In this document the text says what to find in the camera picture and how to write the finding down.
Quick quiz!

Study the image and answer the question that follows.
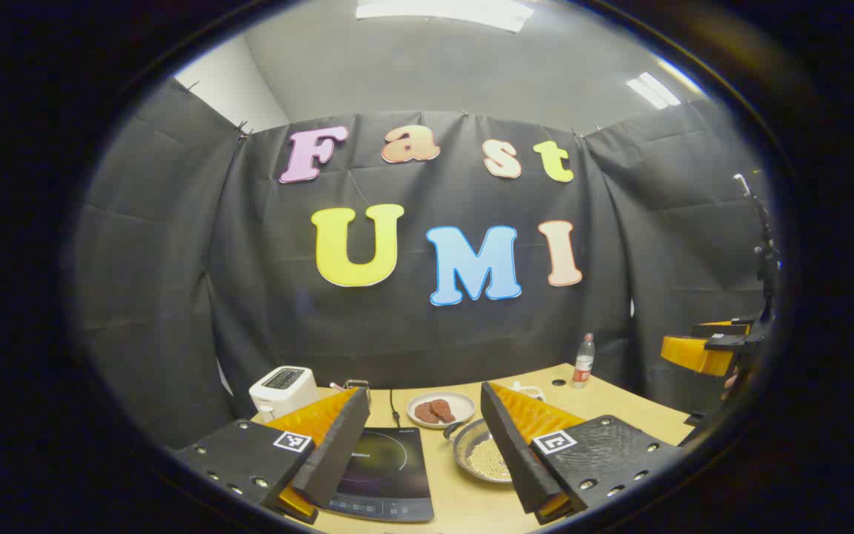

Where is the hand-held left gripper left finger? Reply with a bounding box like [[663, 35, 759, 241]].
[[175, 386, 372, 525]]

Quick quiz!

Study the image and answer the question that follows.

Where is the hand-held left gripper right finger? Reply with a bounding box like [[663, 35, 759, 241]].
[[480, 381, 683, 525]]

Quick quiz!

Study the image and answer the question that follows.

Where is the steel pot with black handle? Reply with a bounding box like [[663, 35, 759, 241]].
[[443, 417, 517, 484]]

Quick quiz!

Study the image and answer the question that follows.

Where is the black induction cooktop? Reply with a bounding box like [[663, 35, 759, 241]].
[[320, 426, 435, 524]]

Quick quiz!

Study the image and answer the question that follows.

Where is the pile of soybeans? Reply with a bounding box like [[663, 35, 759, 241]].
[[468, 438, 512, 481]]

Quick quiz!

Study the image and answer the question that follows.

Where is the white round plate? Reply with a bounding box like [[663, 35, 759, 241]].
[[406, 391, 477, 429]]

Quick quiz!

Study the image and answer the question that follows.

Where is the white toaster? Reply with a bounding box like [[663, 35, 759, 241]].
[[249, 366, 319, 423]]

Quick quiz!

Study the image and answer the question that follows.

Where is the clear plastic water bottle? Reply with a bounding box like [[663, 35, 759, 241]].
[[572, 333, 596, 389]]

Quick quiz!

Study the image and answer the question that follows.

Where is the small ceiling light panel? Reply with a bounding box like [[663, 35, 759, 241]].
[[626, 71, 681, 111]]

